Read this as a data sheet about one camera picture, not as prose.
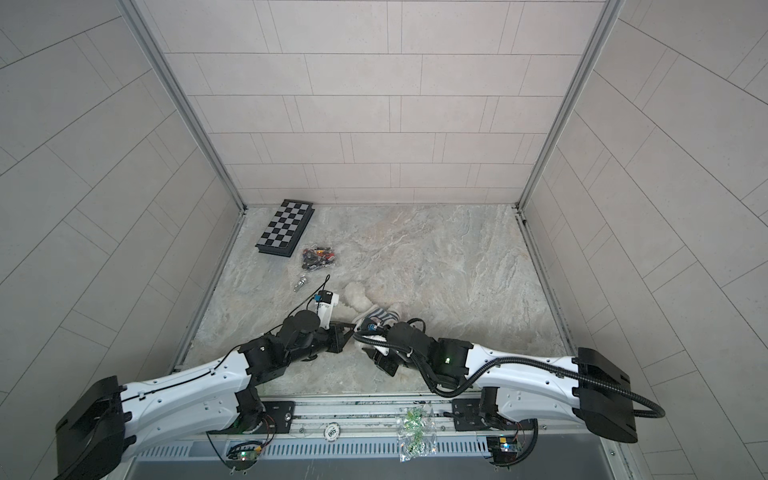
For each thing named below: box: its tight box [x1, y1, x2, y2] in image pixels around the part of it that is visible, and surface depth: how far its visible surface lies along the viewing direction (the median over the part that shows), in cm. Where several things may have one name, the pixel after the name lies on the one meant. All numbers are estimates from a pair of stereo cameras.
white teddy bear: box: [342, 274, 406, 322], surface depth 94 cm
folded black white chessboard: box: [255, 199, 315, 257], surface depth 107 cm
